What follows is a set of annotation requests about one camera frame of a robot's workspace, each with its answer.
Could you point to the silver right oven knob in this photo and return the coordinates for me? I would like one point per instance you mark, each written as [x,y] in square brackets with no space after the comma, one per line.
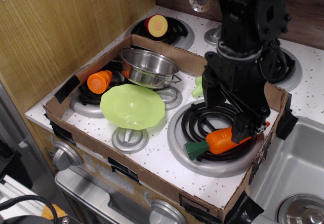
[163,212]

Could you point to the light green plastic plate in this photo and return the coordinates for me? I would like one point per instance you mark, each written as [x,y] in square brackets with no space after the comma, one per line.
[132,107]

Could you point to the silver front top knob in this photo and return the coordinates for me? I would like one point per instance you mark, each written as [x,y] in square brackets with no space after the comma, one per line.
[129,141]

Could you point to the orange toy carrot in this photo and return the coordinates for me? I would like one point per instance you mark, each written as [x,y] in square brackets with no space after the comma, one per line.
[218,146]

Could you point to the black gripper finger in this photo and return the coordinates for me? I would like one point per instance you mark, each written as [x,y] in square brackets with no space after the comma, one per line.
[245,126]
[212,93]

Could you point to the silver oven knob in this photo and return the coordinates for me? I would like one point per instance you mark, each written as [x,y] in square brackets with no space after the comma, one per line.
[65,156]
[163,212]

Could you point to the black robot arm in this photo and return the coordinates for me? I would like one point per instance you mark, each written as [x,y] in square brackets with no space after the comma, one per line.
[250,27]

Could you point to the red yellow toy fruit half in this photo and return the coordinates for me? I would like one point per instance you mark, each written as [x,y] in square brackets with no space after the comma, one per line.
[156,25]

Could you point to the green toy broccoli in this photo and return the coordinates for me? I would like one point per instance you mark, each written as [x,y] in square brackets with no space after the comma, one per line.
[198,91]

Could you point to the silver stove knob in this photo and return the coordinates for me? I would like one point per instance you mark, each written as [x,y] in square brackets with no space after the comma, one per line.
[171,96]
[212,36]

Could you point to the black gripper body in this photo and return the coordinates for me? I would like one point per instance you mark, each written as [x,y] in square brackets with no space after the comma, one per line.
[241,82]

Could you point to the grey toy sink basin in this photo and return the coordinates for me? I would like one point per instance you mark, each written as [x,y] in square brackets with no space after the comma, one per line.
[293,166]

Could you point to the front right black burner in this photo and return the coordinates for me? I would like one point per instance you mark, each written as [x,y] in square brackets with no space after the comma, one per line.
[192,123]

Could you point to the orange sponge piece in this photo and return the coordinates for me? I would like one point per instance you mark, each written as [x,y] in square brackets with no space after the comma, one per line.
[47,213]

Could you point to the silver back stove knob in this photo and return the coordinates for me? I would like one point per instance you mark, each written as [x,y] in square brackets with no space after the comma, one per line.
[212,36]

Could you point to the silver left oven knob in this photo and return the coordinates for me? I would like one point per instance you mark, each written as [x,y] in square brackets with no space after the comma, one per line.
[65,156]

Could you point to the orange toy carrot stub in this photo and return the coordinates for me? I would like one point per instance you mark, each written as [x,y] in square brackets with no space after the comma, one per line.
[98,82]

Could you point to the silver centre stove knob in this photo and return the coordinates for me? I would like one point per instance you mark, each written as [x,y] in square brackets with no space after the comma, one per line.
[171,96]

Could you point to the back right black burner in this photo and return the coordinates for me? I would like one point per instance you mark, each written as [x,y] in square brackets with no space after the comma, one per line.
[288,77]

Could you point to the silver sink drain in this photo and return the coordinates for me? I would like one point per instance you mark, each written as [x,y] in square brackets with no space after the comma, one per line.
[301,208]

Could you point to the silver oven door handle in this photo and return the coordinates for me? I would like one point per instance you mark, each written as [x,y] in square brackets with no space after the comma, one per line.
[103,203]

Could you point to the small steel pot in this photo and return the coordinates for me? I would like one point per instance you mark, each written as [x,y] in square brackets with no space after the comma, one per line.
[148,69]

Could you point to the front left black burner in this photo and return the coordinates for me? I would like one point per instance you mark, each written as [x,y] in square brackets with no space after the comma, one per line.
[86,103]

